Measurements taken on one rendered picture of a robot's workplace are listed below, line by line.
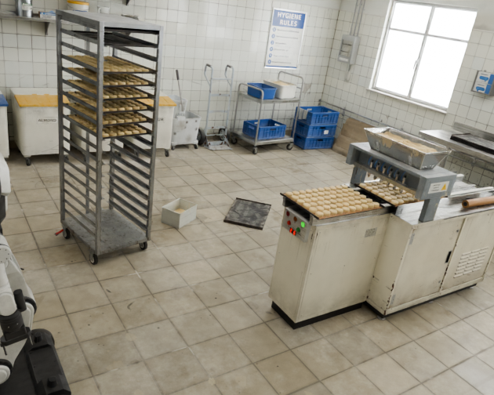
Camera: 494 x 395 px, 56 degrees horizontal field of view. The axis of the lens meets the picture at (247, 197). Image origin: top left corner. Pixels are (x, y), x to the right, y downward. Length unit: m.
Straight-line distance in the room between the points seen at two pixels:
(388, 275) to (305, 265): 0.72
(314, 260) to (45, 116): 3.64
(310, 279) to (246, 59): 4.73
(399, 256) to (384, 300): 0.38
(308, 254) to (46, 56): 4.25
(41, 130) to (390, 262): 3.99
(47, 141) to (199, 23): 2.62
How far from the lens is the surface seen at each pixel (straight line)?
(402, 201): 3.46
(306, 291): 3.21
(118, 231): 4.05
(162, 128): 6.14
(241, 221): 4.70
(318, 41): 8.10
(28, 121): 5.66
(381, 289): 3.63
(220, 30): 7.00
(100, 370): 2.99
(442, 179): 3.36
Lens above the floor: 2.08
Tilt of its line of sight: 23 degrees down
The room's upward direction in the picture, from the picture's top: 9 degrees clockwise
